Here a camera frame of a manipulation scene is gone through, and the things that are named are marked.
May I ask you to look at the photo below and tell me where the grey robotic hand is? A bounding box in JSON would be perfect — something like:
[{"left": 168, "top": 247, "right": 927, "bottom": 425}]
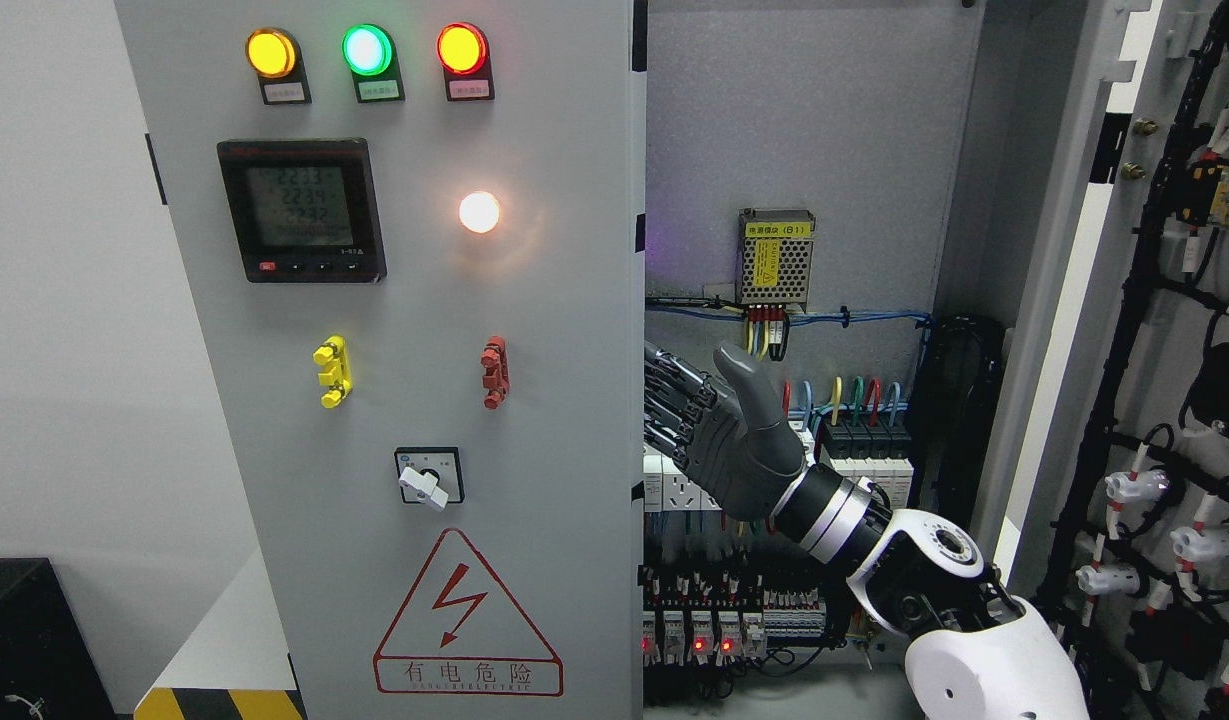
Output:
[{"left": 643, "top": 342, "right": 806, "bottom": 521}]

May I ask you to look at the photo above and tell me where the grey cabinet door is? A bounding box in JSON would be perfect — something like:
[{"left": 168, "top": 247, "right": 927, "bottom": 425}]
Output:
[
  {"left": 936, "top": 1, "right": 1229, "bottom": 719},
  {"left": 116, "top": 1, "right": 645, "bottom": 719}
]

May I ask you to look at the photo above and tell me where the red indicator light left door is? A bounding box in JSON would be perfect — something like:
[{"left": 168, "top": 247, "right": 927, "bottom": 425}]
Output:
[{"left": 436, "top": 22, "right": 495, "bottom": 102}]

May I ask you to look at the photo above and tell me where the green indicator light left door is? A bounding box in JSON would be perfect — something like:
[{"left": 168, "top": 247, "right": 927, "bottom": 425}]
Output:
[{"left": 340, "top": 23, "right": 406, "bottom": 102}]

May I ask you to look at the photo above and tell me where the yellow indicator light left door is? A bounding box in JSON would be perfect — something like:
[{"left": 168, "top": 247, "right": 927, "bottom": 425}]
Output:
[{"left": 245, "top": 27, "right": 311, "bottom": 104}]

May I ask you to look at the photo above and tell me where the white socket breaker row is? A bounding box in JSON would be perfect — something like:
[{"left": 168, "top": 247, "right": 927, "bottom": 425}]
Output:
[{"left": 642, "top": 446, "right": 914, "bottom": 512}]

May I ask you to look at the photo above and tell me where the metal mesh power supply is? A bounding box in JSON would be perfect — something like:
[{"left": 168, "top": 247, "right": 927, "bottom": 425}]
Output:
[{"left": 736, "top": 208, "right": 816, "bottom": 307}]

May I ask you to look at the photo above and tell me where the lower relay and breaker row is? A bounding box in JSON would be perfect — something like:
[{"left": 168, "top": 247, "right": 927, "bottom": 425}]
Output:
[{"left": 638, "top": 562, "right": 850, "bottom": 667}]

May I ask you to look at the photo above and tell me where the red terminal connector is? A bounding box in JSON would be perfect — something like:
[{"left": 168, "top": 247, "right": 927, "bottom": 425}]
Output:
[{"left": 481, "top": 334, "right": 510, "bottom": 410}]

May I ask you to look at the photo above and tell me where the red electric hazard warning sticker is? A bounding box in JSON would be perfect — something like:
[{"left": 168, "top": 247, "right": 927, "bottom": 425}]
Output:
[{"left": 372, "top": 528, "right": 564, "bottom": 697}]

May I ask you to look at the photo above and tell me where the white indicator light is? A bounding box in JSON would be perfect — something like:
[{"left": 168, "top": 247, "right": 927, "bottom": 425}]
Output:
[{"left": 458, "top": 190, "right": 503, "bottom": 233}]

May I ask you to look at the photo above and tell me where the yellow terminal connector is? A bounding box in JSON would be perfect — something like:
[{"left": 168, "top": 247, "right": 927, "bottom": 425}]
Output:
[{"left": 313, "top": 334, "right": 354, "bottom": 409}]

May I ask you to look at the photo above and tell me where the black digital power meter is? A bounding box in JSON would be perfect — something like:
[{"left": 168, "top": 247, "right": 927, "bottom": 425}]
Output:
[{"left": 216, "top": 138, "right": 387, "bottom": 283}]

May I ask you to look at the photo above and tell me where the black corrugated cable conduit right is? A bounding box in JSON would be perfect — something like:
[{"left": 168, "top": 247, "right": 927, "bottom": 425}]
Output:
[{"left": 905, "top": 315, "right": 1007, "bottom": 611}]

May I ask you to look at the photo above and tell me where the white rotary selector switch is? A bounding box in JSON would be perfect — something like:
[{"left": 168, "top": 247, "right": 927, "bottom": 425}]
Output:
[{"left": 395, "top": 446, "right": 466, "bottom": 511}]

